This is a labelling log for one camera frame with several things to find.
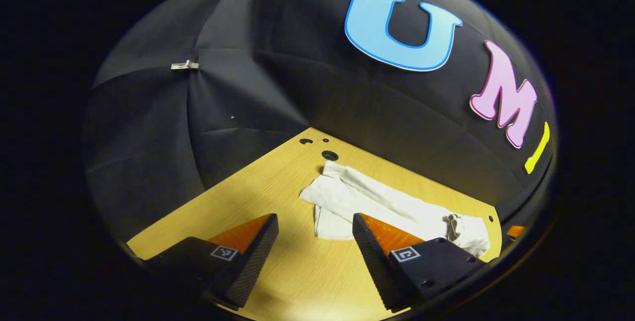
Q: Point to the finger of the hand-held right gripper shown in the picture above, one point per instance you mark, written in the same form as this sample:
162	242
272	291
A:
516	231

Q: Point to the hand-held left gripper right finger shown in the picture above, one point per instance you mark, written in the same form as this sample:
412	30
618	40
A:
372	261

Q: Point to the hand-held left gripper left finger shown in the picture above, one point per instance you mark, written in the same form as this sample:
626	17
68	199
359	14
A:
255	261

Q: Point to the white jeans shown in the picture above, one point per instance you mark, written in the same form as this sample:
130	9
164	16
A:
357	197

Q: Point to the black backdrop cloth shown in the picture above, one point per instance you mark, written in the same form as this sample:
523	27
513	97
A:
278	88

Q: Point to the silver cloth clip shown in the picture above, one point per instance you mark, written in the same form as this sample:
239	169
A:
184	65

